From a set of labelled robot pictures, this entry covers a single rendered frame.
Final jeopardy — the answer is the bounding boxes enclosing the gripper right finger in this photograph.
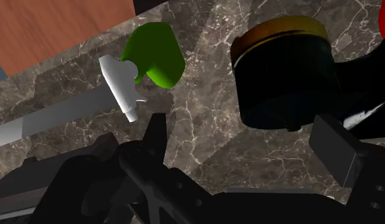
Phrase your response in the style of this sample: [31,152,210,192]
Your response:
[309,114,385,224]

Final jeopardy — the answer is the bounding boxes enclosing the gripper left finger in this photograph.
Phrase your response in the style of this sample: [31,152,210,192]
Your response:
[34,113,218,224]

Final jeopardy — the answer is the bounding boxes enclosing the black pot with yellow lid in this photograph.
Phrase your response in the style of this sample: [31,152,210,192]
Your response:
[230,15,385,141]

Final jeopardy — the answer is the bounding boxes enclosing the green spray bottle white nozzle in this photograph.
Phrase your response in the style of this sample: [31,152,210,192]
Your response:
[98,21,186,123]

